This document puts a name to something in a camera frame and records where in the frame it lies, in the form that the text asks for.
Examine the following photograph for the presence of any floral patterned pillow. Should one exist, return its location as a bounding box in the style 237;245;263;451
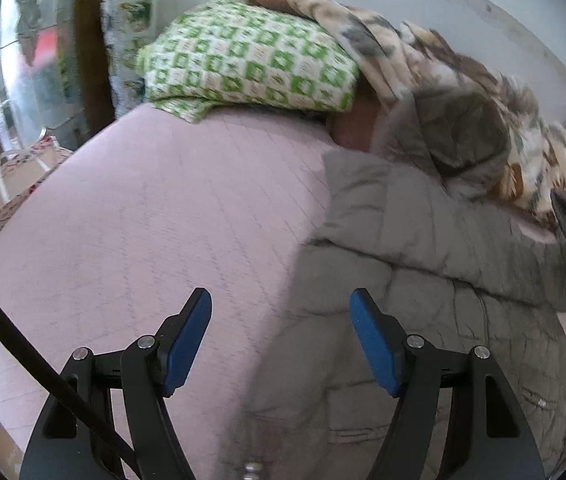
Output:
100;0;158;120

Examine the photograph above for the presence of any green checkered folded blanket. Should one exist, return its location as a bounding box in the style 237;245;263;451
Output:
135;0;361;125

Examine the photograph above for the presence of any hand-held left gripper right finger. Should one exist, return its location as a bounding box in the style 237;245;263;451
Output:
350;288;546;480

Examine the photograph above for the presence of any brown beige patterned blanket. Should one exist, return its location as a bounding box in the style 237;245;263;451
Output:
245;0;566;226

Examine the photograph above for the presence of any pink quilted bed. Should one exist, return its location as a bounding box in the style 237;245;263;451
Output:
0;105;566;480

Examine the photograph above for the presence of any red floral cloth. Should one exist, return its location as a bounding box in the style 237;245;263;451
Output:
0;135;74;245

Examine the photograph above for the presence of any grey quilted jacket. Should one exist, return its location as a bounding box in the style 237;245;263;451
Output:
220;80;566;480

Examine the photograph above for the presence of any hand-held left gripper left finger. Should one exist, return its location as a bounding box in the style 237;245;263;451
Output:
19;287;213;480

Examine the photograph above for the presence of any black cable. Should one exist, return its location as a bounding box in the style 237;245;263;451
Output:
0;266;136;470

